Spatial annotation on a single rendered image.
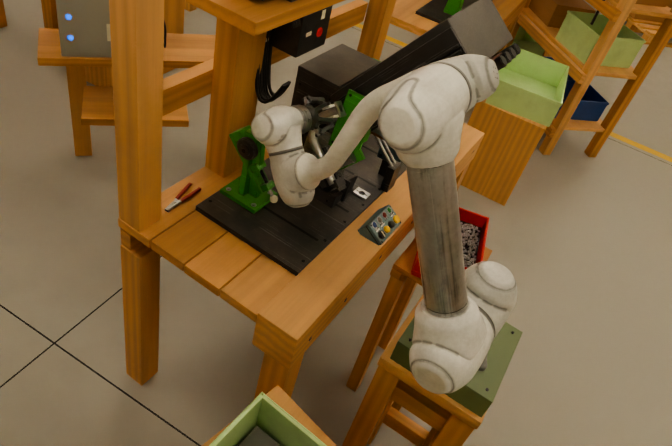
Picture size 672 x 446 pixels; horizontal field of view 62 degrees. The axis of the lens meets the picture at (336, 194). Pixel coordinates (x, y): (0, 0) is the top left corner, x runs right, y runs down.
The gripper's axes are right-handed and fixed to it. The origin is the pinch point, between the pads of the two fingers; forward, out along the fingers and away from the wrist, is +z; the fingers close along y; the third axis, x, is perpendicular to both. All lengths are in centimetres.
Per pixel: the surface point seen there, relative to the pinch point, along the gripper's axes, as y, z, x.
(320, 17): 29.0, -1.5, -8.3
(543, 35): 15, 308, -29
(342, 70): 13.8, 19.7, 1.1
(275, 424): -68, -72, 4
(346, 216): -35.3, 0.9, 9.2
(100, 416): -78, -44, 116
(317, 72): 15.5, 10.7, 6.2
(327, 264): -45, -22, 8
